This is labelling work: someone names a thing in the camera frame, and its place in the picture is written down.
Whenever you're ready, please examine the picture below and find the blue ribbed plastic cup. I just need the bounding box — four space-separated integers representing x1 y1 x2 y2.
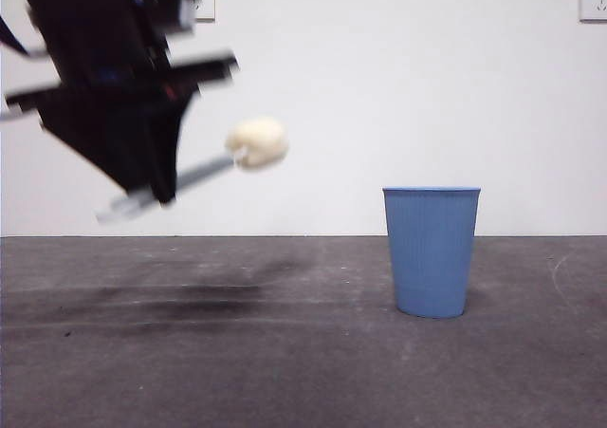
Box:
381 186 483 319

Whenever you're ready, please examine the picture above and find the grey handle sponge cup brush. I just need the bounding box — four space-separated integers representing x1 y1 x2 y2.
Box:
97 116 290 225

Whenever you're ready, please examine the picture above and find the white wall socket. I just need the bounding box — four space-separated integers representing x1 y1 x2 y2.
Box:
192 0 217 23
579 0 607 23

